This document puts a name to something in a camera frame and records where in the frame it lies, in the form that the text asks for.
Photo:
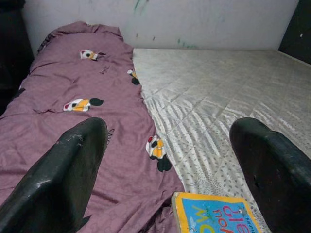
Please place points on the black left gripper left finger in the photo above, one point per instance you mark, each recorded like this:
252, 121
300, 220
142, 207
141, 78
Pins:
53, 184

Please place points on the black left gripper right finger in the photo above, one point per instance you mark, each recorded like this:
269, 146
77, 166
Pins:
279, 182

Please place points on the blue yellow children's board book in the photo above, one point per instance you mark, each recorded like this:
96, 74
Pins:
213, 216

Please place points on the purple cartoon print blanket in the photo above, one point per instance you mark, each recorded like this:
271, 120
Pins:
85, 80

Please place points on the white quilted mattress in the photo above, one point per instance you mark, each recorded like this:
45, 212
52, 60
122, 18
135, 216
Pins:
218, 85

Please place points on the dark bedside furniture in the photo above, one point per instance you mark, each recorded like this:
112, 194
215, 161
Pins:
12, 60

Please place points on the black tufted headboard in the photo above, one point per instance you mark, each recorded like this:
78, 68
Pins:
296, 29

